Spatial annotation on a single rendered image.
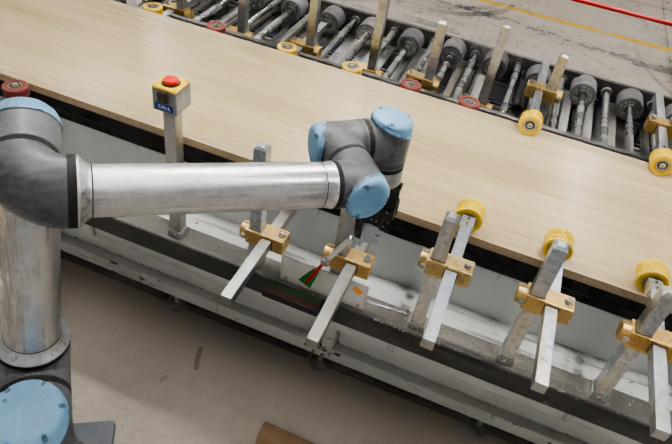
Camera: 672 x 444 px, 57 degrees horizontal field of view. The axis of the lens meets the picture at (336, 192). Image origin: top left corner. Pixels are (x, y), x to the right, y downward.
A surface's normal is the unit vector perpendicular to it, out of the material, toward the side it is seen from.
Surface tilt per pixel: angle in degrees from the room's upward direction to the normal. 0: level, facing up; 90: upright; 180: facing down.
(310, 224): 90
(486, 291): 90
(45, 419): 5
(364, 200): 91
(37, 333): 92
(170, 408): 0
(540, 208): 0
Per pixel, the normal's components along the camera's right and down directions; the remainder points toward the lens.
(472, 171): 0.13, -0.76
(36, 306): 0.55, 0.61
